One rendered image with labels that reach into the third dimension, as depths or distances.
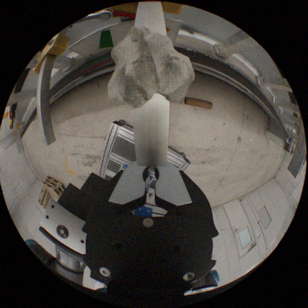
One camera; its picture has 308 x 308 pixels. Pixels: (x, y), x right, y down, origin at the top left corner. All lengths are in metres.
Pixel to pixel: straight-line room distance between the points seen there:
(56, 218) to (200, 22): 0.77
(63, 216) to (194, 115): 1.14
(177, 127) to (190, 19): 0.94
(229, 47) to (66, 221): 0.58
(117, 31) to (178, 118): 0.90
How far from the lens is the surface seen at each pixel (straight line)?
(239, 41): 0.31
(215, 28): 0.56
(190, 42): 0.35
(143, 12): 0.16
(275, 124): 2.74
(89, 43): 0.31
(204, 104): 1.00
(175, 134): 1.00
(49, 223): 0.28
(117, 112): 1.01
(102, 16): 0.22
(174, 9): 0.24
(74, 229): 0.26
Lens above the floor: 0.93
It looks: 60 degrees down
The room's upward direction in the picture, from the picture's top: 178 degrees counter-clockwise
